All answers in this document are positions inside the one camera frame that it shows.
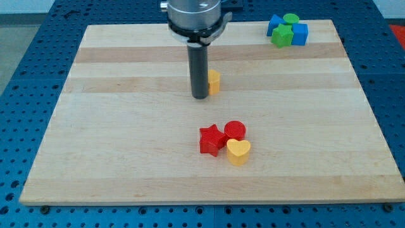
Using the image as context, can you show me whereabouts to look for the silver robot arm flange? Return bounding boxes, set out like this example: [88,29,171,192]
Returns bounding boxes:
[159,0,232,48]

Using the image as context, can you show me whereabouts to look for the red star block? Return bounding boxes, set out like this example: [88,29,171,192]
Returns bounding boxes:
[199,124,227,157]

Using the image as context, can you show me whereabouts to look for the red cylinder block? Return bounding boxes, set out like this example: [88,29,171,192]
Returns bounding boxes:
[224,120,246,141]

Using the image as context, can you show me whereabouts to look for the yellow block behind rod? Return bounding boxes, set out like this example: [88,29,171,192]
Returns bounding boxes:
[208,70,221,96]

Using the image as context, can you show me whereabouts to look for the yellow heart block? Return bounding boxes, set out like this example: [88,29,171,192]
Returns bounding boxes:
[227,139,251,166]

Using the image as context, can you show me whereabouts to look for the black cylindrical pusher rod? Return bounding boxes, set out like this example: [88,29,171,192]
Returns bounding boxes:
[187,44,209,99]

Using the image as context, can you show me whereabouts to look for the wooden board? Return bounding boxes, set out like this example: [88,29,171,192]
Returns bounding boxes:
[20,20,404,206]

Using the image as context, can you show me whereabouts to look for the green star block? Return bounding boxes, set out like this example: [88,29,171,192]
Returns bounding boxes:
[271,24,294,48]

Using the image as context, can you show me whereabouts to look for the blue block left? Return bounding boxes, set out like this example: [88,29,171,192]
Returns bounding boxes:
[266,15,286,37]

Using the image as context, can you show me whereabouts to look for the blue cube block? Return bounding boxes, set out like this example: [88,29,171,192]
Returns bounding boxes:
[292,23,309,46]

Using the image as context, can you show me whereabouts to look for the green cylinder block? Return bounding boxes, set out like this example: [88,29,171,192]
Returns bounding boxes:
[282,13,300,25]

